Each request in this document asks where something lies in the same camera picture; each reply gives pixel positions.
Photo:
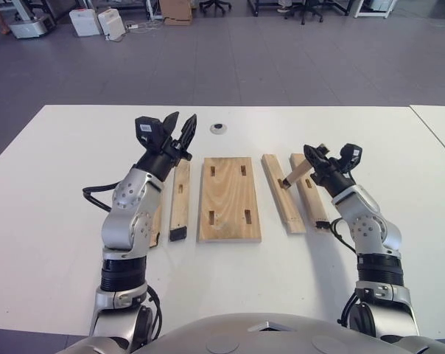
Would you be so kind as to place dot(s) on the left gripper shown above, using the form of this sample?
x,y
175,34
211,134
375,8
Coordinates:
x,y
160,160

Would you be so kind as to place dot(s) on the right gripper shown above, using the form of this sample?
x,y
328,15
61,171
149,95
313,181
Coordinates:
x,y
335,178

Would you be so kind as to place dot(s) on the wooden cross bar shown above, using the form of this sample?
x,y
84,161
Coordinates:
x,y
298,173

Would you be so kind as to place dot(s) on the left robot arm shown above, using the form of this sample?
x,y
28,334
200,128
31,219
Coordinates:
x,y
128,210

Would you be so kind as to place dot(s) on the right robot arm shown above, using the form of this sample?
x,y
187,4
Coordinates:
x,y
370,225

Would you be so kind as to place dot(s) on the wooden leg with black cap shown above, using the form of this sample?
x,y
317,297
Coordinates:
x,y
181,199

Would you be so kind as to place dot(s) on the wooden seat board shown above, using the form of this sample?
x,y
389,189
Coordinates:
x,y
230,201

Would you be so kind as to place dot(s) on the white power strip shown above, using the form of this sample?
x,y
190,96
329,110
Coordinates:
x,y
132,26

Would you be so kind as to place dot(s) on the cardboard box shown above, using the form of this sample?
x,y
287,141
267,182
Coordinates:
x,y
176,13

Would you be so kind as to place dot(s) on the white box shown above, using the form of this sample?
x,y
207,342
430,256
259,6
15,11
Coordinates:
x,y
111,23
83,22

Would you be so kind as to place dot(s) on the black office chair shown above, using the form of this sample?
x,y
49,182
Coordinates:
x,y
209,5
307,13

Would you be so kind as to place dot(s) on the white machine base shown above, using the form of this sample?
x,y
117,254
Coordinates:
x,y
31,26

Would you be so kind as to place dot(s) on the robot body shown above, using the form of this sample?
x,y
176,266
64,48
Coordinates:
x,y
263,337

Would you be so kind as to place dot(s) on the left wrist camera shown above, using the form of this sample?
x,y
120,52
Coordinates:
x,y
149,131

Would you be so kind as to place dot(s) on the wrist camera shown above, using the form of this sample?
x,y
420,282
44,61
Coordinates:
x,y
149,131
351,153

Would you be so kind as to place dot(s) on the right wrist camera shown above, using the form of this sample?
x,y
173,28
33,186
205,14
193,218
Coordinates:
x,y
351,153

